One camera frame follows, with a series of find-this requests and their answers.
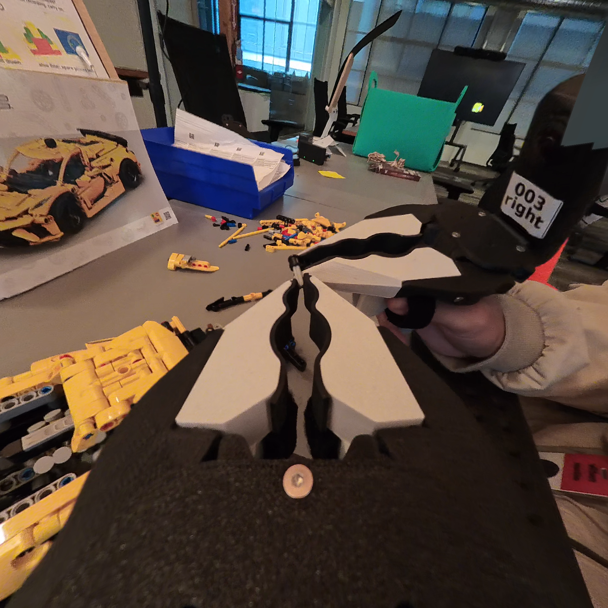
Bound small black brick piece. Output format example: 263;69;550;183
284;338;307;372

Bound pile of small brick pieces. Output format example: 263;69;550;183
205;213;347;253

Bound green folder box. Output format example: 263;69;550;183
352;71;468;173

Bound instruction booklet with yellow car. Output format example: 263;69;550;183
0;78;179;301

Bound black monitor screen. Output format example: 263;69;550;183
417;46;527;126

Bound black office chair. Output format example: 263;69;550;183
487;123;518;174
157;12;305;143

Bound person's right hand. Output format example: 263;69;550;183
377;294;506;358

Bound blue plastic bin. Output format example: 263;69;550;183
141;126;295;220

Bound white printed paper sheets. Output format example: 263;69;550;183
173;108;291;191

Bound black and yellow brick axle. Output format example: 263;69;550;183
206;289;274;313

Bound yellow toy brick car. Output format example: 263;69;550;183
0;316;224;587

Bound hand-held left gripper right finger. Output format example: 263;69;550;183
302;273;426;460

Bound small yellow brick assembly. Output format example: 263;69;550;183
167;253;220;273

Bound colourful brick instruction sheet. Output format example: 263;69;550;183
0;0;119;80

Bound black device with green light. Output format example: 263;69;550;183
297;133;331;164

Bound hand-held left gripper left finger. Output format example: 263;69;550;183
175;279;305;459

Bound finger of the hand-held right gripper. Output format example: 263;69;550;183
288;213;428;270
290;247;462;318

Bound person's right forearm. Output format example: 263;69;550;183
427;280;608;416

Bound brown box with paper shreds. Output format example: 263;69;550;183
367;150;421;182

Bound red label card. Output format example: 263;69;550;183
560;453;608;498

